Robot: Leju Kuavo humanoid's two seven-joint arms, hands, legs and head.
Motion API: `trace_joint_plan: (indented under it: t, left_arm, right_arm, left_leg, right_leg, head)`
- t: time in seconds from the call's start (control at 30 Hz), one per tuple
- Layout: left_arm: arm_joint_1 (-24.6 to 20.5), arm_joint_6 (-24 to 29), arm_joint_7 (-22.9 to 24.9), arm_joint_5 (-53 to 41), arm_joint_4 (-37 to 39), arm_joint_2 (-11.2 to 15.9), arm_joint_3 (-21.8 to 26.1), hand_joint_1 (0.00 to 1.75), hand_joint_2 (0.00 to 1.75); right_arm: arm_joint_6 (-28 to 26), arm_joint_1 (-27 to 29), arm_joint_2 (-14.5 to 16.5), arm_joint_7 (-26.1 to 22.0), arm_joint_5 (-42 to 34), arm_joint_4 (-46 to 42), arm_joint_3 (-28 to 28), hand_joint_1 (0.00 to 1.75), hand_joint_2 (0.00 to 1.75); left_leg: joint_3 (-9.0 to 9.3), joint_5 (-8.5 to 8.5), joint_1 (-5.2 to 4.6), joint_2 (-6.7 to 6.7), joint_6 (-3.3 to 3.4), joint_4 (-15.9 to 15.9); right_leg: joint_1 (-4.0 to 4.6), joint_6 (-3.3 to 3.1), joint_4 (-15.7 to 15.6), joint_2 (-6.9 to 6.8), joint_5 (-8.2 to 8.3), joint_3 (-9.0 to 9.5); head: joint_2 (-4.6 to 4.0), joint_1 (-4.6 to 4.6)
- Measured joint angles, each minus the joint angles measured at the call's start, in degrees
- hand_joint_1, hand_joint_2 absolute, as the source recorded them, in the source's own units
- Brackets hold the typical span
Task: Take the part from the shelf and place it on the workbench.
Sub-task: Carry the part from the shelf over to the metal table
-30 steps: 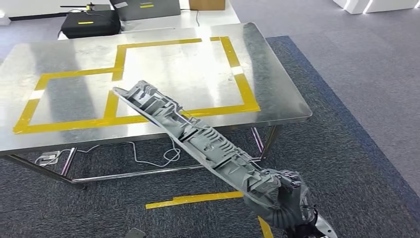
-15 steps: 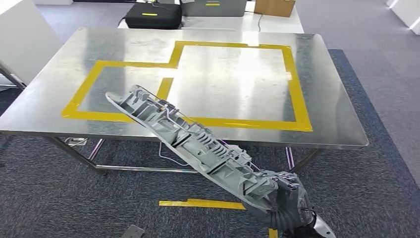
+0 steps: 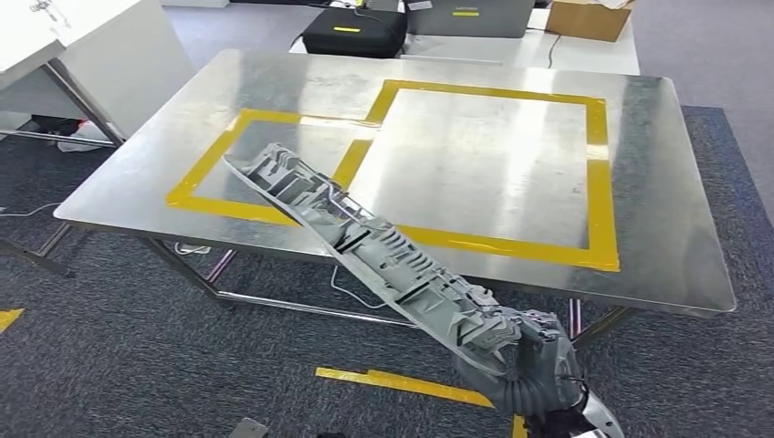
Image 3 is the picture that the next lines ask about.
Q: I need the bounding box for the grey wheel hubcap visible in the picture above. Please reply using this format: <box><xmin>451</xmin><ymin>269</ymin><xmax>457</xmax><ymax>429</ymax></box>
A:
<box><xmin>222</xmin><ymin>142</ymin><xmax>524</xmax><ymax>377</ymax></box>

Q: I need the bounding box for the yellow floor tape strip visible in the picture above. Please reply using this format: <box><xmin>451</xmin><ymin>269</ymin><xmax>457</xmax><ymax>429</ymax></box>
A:
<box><xmin>0</xmin><ymin>308</ymin><xmax>26</xmax><ymax>335</ymax></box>
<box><xmin>314</xmin><ymin>367</ymin><xmax>494</xmax><ymax>409</ymax></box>

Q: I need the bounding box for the grey laptop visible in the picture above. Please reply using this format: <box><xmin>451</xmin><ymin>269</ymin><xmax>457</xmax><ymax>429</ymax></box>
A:
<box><xmin>404</xmin><ymin>0</ymin><xmax>537</xmax><ymax>39</ymax></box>

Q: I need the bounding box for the white cable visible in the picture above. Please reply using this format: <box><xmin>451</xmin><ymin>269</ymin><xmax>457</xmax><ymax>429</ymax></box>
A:
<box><xmin>329</xmin><ymin>266</ymin><xmax>388</xmax><ymax>310</ymax></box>

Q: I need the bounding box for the white desk with metal legs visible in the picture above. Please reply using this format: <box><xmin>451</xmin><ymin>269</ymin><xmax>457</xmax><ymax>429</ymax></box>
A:
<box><xmin>0</xmin><ymin>0</ymin><xmax>198</xmax><ymax>150</ymax></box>

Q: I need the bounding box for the steel workbench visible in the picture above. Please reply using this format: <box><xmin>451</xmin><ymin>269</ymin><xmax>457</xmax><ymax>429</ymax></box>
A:
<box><xmin>0</xmin><ymin>47</ymin><xmax>737</xmax><ymax>352</ymax></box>

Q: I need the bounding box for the small yellow tape square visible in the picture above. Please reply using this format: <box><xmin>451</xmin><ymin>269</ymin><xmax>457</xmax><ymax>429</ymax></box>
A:
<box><xmin>164</xmin><ymin>107</ymin><xmax>382</xmax><ymax>230</ymax></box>

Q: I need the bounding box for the white table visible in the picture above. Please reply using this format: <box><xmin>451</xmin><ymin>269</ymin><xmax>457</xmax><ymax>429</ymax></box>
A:
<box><xmin>288</xmin><ymin>8</ymin><xmax>641</xmax><ymax>77</ymax></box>

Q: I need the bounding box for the white bag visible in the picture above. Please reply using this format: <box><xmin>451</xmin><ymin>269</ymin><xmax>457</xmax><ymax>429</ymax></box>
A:
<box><xmin>57</xmin><ymin>120</ymin><xmax>114</xmax><ymax>153</ymax></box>

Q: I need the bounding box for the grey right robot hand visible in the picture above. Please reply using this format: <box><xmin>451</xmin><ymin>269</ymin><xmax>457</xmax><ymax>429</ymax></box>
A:
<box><xmin>453</xmin><ymin>309</ymin><xmax>585</xmax><ymax>405</ymax></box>

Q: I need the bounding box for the cardboard box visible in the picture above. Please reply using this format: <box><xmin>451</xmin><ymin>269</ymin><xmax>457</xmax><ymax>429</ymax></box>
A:
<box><xmin>545</xmin><ymin>0</ymin><xmax>636</xmax><ymax>44</ymax></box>

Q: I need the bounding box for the black carrying case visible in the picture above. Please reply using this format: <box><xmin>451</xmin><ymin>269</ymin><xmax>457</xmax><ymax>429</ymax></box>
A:
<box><xmin>300</xmin><ymin>6</ymin><xmax>407</xmax><ymax>60</ymax></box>

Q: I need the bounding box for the large yellow tape square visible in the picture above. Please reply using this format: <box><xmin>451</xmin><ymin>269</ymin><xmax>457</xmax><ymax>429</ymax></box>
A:
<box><xmin>332</xmin><ymin>79</ymin><xmax>621</xmax><ymax>273</ymax></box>

